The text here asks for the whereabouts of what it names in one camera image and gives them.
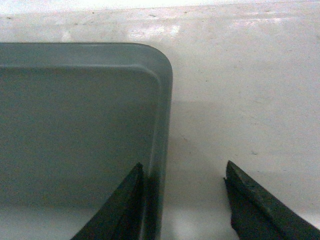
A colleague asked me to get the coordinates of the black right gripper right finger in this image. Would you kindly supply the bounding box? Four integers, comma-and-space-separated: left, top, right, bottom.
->
224, 161, 320, 240

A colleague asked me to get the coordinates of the grey rectangular serving tray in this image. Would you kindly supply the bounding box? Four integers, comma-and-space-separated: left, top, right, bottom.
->
0, 42, 173, 240

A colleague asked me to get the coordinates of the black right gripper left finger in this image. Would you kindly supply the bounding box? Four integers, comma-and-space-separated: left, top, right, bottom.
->
72, 163, 144, 240

